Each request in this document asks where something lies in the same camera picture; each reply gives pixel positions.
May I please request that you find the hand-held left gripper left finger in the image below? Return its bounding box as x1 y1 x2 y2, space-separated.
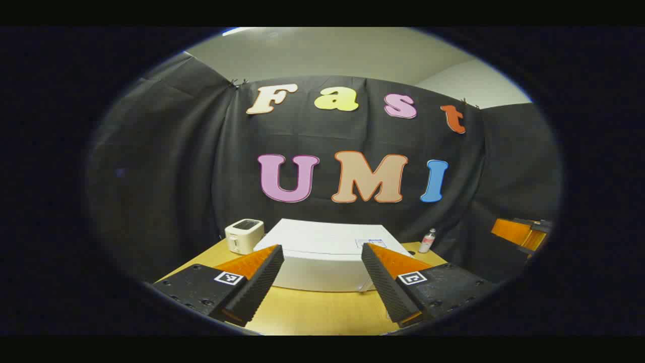
151 244 285 327

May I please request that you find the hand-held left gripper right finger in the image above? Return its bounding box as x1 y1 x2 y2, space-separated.
361 243 497 326

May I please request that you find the white microwave oven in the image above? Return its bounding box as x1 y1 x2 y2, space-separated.
253 218 414 293

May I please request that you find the white toaster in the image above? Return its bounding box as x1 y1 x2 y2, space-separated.
225 219 265 255

